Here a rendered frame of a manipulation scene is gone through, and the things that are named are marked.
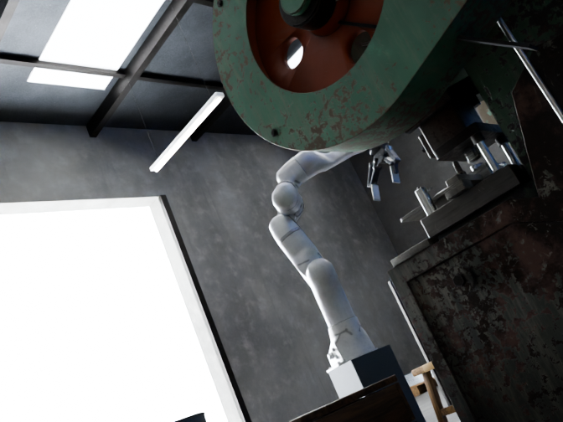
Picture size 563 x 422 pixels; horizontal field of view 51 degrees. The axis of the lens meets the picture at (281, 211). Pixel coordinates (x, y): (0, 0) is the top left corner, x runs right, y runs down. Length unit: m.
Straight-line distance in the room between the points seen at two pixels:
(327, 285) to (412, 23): 1.06
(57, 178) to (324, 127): 5.42
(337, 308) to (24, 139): 5.28
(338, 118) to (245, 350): 5.58
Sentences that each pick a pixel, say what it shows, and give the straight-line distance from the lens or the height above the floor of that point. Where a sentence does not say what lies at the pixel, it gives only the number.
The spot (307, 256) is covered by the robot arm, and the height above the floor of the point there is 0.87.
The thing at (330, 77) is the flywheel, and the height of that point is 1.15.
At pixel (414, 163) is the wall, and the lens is 9.72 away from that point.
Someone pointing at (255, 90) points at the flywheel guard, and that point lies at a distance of 1.81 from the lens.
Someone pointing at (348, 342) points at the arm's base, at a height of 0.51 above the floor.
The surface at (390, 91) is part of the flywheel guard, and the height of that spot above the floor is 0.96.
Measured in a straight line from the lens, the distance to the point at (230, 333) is 6.95.
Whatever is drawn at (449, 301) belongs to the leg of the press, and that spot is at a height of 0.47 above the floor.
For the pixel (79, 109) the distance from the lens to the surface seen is 7.12.
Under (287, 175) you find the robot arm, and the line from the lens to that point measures 2.33.
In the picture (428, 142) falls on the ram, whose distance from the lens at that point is 1.89.
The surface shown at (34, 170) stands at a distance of 6.79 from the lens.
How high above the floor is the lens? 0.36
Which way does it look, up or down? 18 degrees up
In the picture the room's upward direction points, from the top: 24 degrees counter-clockwise
